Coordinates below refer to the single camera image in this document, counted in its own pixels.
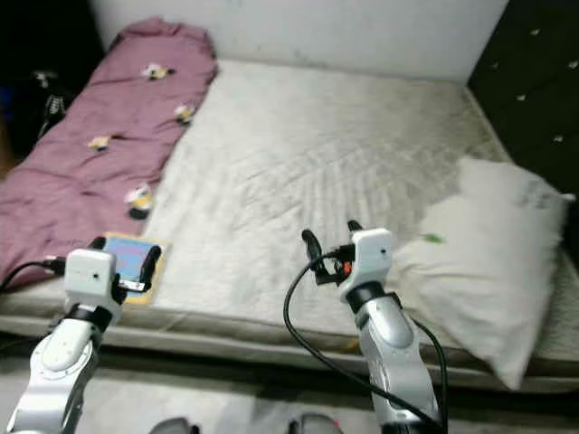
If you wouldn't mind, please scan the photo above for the colourful yellow edged book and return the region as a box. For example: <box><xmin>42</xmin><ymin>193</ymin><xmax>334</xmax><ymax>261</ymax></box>
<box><xmin>100</xmin><ymin>232</ymin><xmax>169</xmax><ymax>306</ymax></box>

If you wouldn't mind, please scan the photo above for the beige pillow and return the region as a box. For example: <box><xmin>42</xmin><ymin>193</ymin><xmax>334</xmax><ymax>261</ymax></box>
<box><xmin>387</xmin><ymin>156</ymin><xmax>575</xmax><ymax>390</ymax></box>

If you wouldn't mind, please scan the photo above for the grey white quilted mattress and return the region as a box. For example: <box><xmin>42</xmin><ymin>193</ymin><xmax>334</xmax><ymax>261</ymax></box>
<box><xmin>0</xmin><ymin>59</ymin><xmax>579</xmax><ymax>392</ymax></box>

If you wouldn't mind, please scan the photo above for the mauve quilt with cartoon prints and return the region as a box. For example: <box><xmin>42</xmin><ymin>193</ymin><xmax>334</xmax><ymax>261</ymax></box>
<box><xmin>0</xmin><ymin>18</ymin><xmax>218</xmax><ymax>288</ymax></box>

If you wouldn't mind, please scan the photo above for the grey left robot leg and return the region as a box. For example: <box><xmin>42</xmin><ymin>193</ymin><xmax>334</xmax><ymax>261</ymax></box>
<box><xmin>145</xmin><ymin>418</ymin><xmax>189</xmax><ymax>434</ymax></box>

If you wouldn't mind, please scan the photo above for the grey robot leg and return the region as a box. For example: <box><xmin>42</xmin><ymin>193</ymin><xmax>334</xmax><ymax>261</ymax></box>
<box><xmin>145</xmin><ymin>418</ymin><xmax>189</xmax><ymax>434</ymax></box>
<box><xmin>288</xmin><ymin>412</ymin><xmax>345</xmax><ymax>434</ymax></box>

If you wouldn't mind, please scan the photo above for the grey right robot leg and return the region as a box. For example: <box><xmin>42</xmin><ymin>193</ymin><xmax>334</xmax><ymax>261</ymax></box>
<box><xmin>288</xmin><ymin>412</ymin><xmax>345</xmax><ymax>434</ymax></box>

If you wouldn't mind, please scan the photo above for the dark tufted headboard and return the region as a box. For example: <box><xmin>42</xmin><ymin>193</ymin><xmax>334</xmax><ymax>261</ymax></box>
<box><xmin>466</xmin><ymin>0</ymin><xmax>579</xmax><ymax>195</ymax></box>

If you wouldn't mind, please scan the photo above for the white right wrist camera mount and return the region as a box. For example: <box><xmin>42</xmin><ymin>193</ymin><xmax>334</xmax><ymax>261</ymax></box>
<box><xmin>339</xmin><ymin>228</ymin><xmax>396</xmax><ymax>299</ymax></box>

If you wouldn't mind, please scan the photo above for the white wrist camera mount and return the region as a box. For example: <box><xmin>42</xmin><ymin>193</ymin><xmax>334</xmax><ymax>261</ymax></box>
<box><xmin>339</xmin><ymin>228</ymin><xmax>396</xmax><ymax>299</ymax></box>
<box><xmin>64</xmin><ymin>248</ymin><xmax>119</xmax><ymax>310</ymax></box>

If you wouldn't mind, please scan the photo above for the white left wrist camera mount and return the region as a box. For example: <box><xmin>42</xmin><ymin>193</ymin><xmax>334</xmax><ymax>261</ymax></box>
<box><xmin>64</xmin><ymin>248</ymin><xmax>119</xmax><ymax>310</ymax></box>

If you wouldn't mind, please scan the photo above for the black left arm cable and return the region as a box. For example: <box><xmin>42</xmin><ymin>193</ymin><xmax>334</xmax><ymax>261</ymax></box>
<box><xmin>0</xmin><ymin>256</ymin><xmax>69</xmax><ymax>299</ymax></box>

